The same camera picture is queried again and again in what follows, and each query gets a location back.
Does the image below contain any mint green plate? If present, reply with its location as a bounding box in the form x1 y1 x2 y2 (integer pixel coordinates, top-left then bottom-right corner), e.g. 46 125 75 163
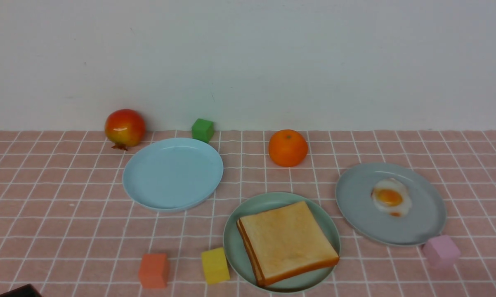
223 192 341 295

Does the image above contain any green cube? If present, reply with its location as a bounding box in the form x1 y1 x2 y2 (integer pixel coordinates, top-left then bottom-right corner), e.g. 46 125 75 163
191 118 215 143

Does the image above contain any orange fruit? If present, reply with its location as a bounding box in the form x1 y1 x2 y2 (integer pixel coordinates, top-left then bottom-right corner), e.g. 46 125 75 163
268 130 309 167

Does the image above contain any red yellow pomegranate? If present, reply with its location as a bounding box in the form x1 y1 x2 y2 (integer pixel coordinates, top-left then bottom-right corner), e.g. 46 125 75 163
104 109 146 151

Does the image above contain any pink cube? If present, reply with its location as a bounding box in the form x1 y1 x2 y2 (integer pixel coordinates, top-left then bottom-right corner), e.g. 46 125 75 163
422 235 461 268

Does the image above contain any yellow cube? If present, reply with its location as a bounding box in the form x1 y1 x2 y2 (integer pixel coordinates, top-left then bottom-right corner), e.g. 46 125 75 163
201 247 230 285

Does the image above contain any rear fried egg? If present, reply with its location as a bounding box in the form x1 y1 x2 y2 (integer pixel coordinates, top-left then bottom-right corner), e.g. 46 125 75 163
371 177 413 217

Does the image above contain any light blue plate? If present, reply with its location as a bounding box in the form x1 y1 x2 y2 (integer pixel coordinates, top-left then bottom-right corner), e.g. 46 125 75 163
122 138 224 212

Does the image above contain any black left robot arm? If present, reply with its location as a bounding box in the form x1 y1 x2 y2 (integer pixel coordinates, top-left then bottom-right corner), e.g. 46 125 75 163
0 284 43 297

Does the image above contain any toast slice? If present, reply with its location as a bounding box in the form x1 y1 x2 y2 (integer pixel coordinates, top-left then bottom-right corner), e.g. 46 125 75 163
236 219 265 287
239 201 339 287

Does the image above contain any orange cube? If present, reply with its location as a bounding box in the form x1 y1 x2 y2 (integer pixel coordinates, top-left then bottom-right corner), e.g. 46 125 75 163
138 252 170 289

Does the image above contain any grey plate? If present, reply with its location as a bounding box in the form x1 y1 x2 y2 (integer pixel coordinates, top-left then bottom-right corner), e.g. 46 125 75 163
335 163 447 247

